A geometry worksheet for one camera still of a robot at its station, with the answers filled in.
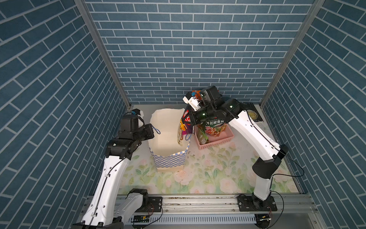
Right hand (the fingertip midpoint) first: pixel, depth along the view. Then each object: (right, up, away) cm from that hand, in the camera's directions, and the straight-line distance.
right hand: (184, 120), depth 67 cm
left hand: (-15, -3, +5) cm, 16 cm away
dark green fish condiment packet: (+19, -5, +27) cm, 33 cm away
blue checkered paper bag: (-7, -16, -4) cm, 17 cm away
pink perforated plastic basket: (+26, -11, +25) cm, 38 cm away
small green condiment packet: (+10, -11, +26) cm, 30 cm away
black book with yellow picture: (+55, +5, +48) cm, 73 cm away
